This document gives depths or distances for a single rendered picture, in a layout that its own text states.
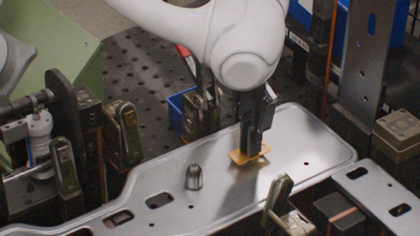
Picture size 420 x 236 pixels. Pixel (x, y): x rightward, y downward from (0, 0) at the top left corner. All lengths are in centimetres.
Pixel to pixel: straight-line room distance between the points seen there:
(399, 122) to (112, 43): 108
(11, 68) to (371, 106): 88
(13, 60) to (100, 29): 174
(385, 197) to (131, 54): 107
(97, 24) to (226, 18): 263
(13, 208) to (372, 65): 74
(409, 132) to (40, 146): 71
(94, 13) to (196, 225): 250
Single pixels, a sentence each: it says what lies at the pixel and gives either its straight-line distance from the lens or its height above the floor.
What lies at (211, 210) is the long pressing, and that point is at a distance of 174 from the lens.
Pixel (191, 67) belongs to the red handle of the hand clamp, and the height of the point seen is 111.
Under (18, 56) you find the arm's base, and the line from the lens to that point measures 232.
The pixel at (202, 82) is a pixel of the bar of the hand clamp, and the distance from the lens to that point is 186.
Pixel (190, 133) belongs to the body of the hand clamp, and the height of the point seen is 97.
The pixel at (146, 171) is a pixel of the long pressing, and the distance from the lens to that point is 182.
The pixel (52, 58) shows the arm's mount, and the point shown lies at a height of 91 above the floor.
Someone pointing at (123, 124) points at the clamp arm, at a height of 107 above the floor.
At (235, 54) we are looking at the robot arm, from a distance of 141.
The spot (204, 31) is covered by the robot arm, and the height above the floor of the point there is 142.
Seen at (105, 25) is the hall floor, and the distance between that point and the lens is 405.
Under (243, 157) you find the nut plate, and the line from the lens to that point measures 182.
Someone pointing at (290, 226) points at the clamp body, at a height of 104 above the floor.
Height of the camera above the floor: 222
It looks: 39 degrees down
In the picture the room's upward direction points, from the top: 1 degrees clockwise
